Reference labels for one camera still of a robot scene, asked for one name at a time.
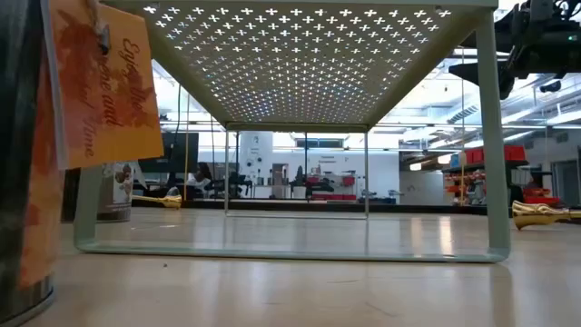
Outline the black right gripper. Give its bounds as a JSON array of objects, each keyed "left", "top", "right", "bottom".
[{"left": 448, "top": 43, "right": 581, "bottom": 101}]

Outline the tall gold candlestick holder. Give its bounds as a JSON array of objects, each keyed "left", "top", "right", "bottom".
[{"left": 511, "top": 199, "right": 581, "bottom": 231}]

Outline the medium gold candlestick holder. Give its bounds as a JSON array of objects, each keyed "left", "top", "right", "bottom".
[{"left": 131, "top": 193, "right": 183, "bottom": 211}]

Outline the large candle tin orange label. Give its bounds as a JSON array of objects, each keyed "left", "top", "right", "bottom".
[{"left": 0, "top": 0, "right": 64, "bottom": 327}]

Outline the small printed candle tin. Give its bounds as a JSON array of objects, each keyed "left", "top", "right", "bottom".
[{"left": 96, "top": 161, "right": 136, "bottom": 223}]

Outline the pale green perforated shelf rack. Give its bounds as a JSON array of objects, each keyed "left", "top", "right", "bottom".
[{"left": 74, "top": 0, "right": 513, "bottom": 264}]

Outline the red storage bin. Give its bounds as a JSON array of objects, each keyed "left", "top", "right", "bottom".
[
  {"left": 503, "top": 144, "right": 527, "bottom": 163},
  {"left": 465, "top": 145, "right": 485, "bottom": 164}
]

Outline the black storage shelving unit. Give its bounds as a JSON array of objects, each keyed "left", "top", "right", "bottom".
[{"left": 442, "top": 158, "right": 530, "bottom": 206}]

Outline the orange storage bin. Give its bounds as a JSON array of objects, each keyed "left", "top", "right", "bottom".
[{"left": 523, "top": 187, "right": 563, "bottom": 205}]

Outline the person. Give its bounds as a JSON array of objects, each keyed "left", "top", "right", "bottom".
[{"left": 188, "top": 162, "right": 214, "bottom": 190}]

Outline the black computer monitor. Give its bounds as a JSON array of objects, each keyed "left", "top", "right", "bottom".
[{"left": 138, "top": 132, "right": 200, "bottom": 173}]

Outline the yellow hanging cable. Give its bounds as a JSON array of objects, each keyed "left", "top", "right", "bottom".
[{"left": 459, "top": 45, "right": 468, "bottom": 206}]

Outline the black aluminium rig frame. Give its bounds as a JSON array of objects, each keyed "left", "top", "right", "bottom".
[{"left": 131, "top": 198, "right": 517, "bottom": 217}]

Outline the black hanging cable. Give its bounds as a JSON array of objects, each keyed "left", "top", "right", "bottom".
[{"left": 173, "top": 84, "right": 182, "bottom": 135}]

